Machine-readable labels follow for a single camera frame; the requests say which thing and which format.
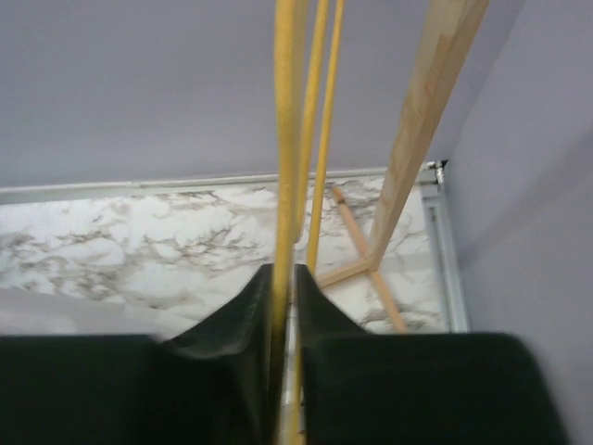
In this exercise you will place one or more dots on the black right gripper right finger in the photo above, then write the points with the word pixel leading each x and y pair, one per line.
pixel 366 388

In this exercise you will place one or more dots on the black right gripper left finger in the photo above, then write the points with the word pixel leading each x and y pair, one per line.
pixel 208 385

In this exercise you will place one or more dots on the yellow hanger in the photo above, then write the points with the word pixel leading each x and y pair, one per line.
pixel 295 115

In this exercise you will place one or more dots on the wooden clothes rack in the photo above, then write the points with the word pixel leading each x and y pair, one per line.
pixel 448 33

